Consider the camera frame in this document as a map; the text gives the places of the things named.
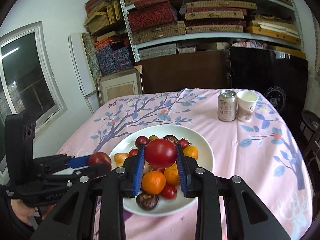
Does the pink beverage can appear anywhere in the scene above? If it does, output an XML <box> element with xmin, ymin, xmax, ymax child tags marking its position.
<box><xmin>217</xmin><ymin>89</ymin><xmax>236</xmax><ymax>122</ymax></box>

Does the white paper cup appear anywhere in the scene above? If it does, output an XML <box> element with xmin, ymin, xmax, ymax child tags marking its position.
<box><xmin>236</xmin><ymin>90</ymin><xmax>258</xmax><ymax>122</ymax></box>

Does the white metal shelf unit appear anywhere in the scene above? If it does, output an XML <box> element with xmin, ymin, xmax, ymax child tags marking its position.
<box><xmin>119</xmin><ymin>0</ymin><xmax>302</xmax><ymax>62</ymax></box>

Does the small mandarin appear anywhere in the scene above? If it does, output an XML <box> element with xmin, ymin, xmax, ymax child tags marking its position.
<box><xmin>183</xmin><ymin>145</ymin><xmax>199</xmax><ymax>160</ymax></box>

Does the tiny kumquat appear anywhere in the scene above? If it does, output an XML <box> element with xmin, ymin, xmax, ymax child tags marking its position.
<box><xmin>149</xmin><ymin>135</ymin><xmax>158</xmax><ymax>141</ymax></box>

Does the pink deer print tablecloth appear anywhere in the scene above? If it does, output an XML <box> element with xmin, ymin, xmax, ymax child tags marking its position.
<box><xmin>59</xmin><ymin>88</ymin><xmax>312</xmax><ymax>239</ymax></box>

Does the dark brown elongated chestnut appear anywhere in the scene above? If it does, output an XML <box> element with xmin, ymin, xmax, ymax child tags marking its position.
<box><xmin>163</xmin><ymin>135</ymin><xmax>179</xmax><ymax>145</ymax></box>

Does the dark wooden chair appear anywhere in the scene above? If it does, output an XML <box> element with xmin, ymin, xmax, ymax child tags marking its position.
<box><xmin>299</xmin><ymin>110</ymin><xmax>319</xmax><ymax>191</ymax></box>

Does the person's left hand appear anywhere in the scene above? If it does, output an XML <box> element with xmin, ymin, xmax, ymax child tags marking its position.
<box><xmin>10</xmin><ymin>198</ymin><xmax>54</xmax><ymax>227</ymax></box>

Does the window with white frame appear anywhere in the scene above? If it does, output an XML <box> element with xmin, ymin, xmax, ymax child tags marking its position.
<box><xmin>1</xmin><ymin>22</ymin><xmax>65</xmax><ymax>172</ymax></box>

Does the dark red plum top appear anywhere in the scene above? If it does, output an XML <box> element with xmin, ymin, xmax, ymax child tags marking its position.
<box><xmin>88</xmin><ymin>152</ymin><xmax>112</xmax><ymax>171</ymax></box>

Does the dark brown wooden board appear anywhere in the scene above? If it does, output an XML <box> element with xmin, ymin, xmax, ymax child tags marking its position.
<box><xmin>136</xmin><ymin>50</ymin><xmax>230</xmax><ymax>94</ymax></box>

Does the white oval plate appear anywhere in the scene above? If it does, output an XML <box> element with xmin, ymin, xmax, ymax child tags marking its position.
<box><xmin>110</xmin><ymin>125</ymin><xmax>215</xmax><ymax>217</ymax></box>

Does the white leaning board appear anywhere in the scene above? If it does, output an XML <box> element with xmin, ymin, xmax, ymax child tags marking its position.
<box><xmin>68</xmin><ymin>33</ymin><xmax>97</xmax><ymax>98</ymax></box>

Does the large orange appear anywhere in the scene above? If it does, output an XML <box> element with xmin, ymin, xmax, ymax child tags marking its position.
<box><xmin>164</xmin><ymin>163</ymin><xmax>180</xmax><ymax>186</ymax></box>
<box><xmin>142</xmin><ymin>171</ymin><xmax>166</xmax><ymax>195</ymax></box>

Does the dark brown water chestnut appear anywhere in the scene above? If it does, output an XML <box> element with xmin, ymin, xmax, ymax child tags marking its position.
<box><xmin>136</xmin><ymin>192</ymin><xmax>159</xmax><ymax>211</ymax></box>

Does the pale yellow fruit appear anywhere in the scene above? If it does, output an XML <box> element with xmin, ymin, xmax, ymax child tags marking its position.
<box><xmin>114</xmin><ymin>153</ymin><xmax>129</xmax><ymax>164</ymax></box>

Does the red tomato with stem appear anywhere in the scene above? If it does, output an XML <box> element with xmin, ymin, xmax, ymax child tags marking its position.
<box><xmin>178</xmin><ymin>138</ymin><xmax>191</xmax><ymax>149</ymax></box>

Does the small red tomato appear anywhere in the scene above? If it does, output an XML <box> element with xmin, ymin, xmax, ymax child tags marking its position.
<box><xmin>161</xmin><ymin>184</ymin><xmax>177</xmax><ymax>200</ymax></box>

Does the blue patterned box stack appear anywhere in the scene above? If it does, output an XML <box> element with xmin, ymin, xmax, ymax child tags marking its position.
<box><xmin>94</xmin><ymin>34</ymin><xmax>135</xmax><ymax>75</ymax></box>

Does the framed picture cardboard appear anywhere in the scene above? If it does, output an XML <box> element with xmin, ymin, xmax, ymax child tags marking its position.
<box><xmin>97</xmin><ymin>65</ymin><xmax>144</xmax><ymax>106</ymax></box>

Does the black panel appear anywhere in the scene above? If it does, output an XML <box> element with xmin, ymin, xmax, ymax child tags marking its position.
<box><xmin>229</xmin><ymin>47</ymin><xmax>308</xmax><ymax>132</ymax></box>

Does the dark red plum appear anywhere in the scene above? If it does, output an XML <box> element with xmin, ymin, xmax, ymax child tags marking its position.
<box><xmin>88</xmin><ymin>152</ymin><xmax>112</xmax><ymax>171</ymax></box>
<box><xmin>135</xmin><ymin>136</ymin><xmax>149</xmax><ymax>148</ymax></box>

